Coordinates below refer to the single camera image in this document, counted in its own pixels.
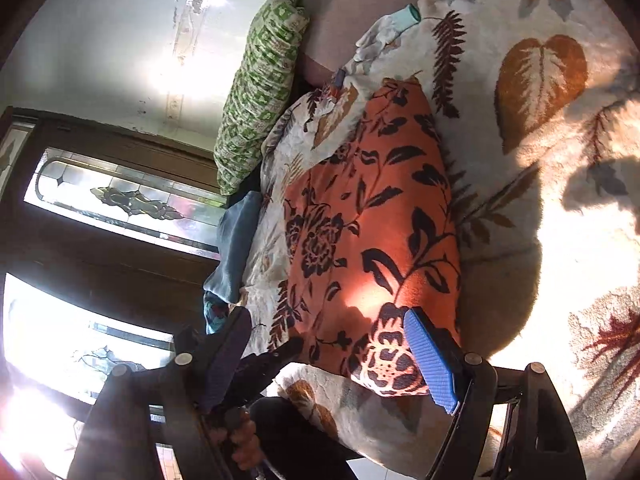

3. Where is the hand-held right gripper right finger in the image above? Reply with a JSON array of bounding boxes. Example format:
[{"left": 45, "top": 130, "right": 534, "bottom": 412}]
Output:
[{"left": 404, "top": 306, "right": 586, "bottom": 480}]

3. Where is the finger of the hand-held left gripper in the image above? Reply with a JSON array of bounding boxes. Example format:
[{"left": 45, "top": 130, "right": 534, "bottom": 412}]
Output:
[{"left": 235, "top": 336, "right": 305, "bottom": 386}]

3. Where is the blue cloth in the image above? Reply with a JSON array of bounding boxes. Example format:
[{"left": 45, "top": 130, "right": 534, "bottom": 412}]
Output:
[{"left": 202, "top": 191, "right": 265, "bottom": 306}]

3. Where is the green patterned pillow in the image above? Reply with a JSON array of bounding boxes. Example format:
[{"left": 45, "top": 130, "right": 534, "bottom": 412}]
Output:
[{"left": 214, "top": 0, "right": 311, "bottom": 196}]

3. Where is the person's left hand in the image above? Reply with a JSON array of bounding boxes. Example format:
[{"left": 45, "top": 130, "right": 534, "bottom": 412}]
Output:
[{"left": 224, "top": 407, "right": 262, "bottom": 468}]

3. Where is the mauve bolster cushion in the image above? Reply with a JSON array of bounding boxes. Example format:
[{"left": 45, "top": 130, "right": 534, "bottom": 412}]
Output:
[{"left": 300, "top": 0, "right": 461, "bottom": 88}]

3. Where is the white leaf print blanket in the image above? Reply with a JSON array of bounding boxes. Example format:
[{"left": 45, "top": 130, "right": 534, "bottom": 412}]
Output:
[{"left": 240, "top": 0, "right": 640, "bottom": 480}]

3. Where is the wooden stained glass window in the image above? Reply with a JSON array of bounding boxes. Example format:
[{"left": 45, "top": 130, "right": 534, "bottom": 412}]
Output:
[{"left": 0, "top": 105, "right": 236, "bottom": 480}]

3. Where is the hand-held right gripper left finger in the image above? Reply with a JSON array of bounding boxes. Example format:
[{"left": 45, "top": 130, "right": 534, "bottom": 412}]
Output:
[{"left": 67, "top": 306, "right": 253, "bottom": 480}]

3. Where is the white glove with teal cuff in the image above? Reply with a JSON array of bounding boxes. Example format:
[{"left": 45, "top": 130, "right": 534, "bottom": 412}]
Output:
[{"left": 356, "top": 4, "right": 422, "bottom": 61}]

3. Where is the orange floral shirt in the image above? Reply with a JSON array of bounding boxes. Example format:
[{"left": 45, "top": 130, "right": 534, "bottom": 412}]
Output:
[{"left": 277, "top": 77, "right": 463, "bottom": 397}]

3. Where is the teal printed cloth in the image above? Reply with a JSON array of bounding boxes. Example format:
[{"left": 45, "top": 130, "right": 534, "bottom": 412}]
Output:
[{"left": 202, "top": 290, "right": 232, "bottom": 335}]

